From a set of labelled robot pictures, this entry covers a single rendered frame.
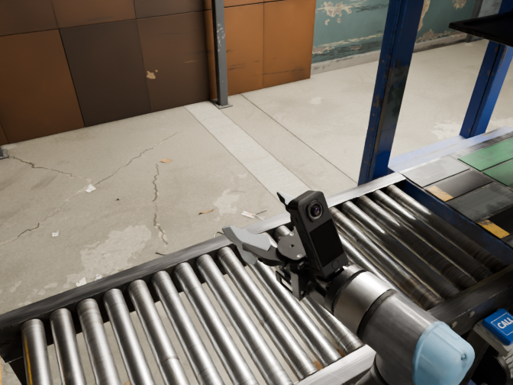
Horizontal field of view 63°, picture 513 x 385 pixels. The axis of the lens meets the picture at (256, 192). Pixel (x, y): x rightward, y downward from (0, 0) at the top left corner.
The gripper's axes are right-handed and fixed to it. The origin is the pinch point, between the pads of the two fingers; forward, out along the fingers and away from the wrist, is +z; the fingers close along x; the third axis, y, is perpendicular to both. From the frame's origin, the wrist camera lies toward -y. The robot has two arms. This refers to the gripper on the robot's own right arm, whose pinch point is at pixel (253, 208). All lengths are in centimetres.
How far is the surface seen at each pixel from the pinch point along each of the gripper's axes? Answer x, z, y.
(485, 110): 147, 27, 59
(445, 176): 93, 13, 57
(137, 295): -17, 34, 42
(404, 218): 63, 9, 54
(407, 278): 41, -7, 50
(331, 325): 14.9, -3.6, 46.7
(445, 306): 40, -18, 50
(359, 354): 13.7, -13.0, 46.0
